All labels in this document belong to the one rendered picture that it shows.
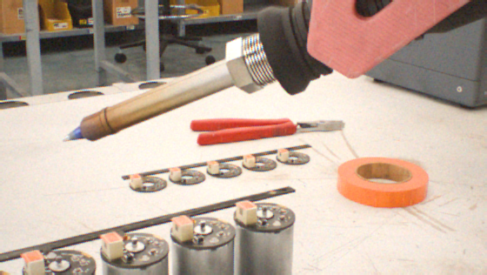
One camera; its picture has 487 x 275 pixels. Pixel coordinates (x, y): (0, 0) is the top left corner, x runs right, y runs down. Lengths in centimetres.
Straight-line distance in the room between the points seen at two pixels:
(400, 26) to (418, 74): 52
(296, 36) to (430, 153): 38
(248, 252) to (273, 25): 12
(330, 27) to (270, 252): 13
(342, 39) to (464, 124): 46
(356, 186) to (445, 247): 7
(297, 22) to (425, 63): 50
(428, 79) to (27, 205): 39
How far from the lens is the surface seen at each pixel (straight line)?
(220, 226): 28
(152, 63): 281
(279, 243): 28
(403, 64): 70
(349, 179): 46
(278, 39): 18
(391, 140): 57
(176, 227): 27
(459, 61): 66
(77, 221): 43
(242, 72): 19
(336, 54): 18
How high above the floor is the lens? 94
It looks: 19 degrees down
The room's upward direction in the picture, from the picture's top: 1 degrees clockwise
